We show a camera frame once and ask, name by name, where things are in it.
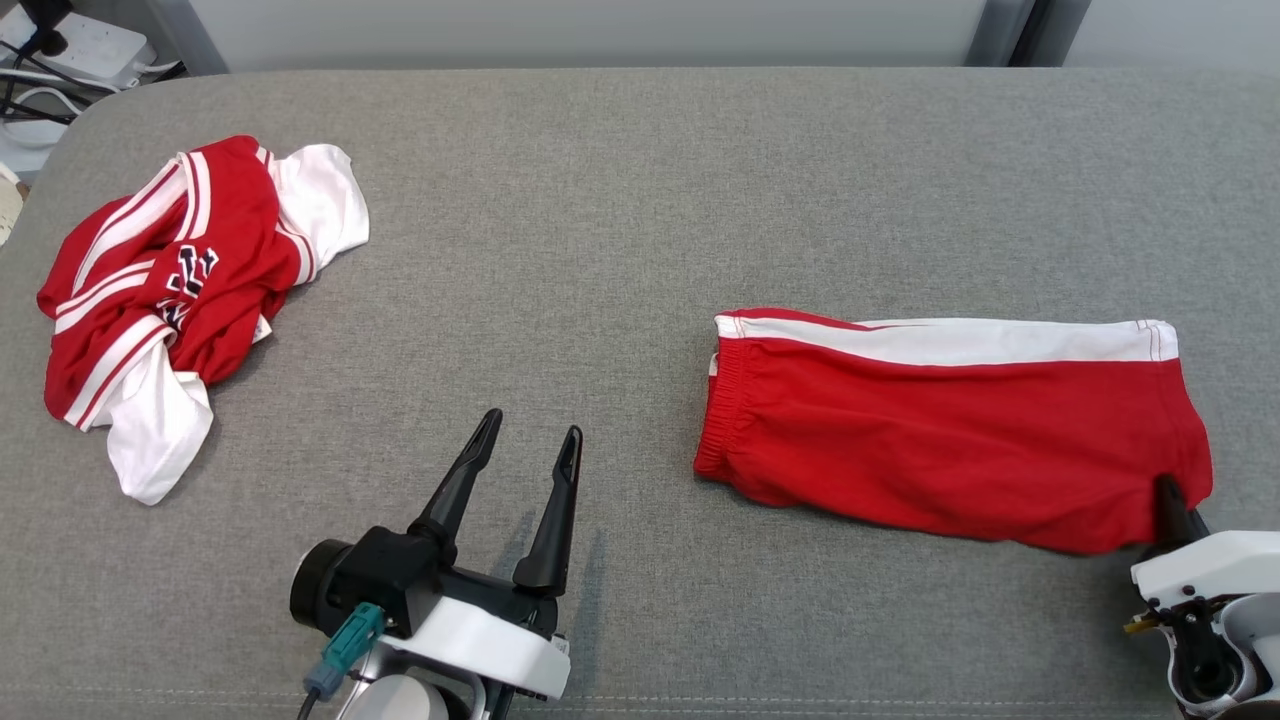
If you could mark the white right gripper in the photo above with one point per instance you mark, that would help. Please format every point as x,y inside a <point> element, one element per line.
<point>1210,570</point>

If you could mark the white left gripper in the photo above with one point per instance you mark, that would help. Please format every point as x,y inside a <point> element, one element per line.
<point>490,645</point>

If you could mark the red shorts with white stripe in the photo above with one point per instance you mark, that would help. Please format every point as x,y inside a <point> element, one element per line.
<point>950,440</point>

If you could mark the red and white jersey shirt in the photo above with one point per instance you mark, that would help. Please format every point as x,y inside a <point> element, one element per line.
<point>170,290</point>

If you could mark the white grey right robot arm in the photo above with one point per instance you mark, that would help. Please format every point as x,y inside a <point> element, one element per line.
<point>1215,660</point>

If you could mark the white power strip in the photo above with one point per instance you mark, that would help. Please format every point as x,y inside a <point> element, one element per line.
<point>85,45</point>

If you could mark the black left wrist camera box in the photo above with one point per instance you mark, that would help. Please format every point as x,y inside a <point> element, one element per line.
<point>385,580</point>

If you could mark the grey partition post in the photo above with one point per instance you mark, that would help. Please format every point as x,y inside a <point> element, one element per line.
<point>1015,30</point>

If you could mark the grey slanted frame leg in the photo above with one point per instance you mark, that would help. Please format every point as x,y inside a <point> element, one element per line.
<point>190,35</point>

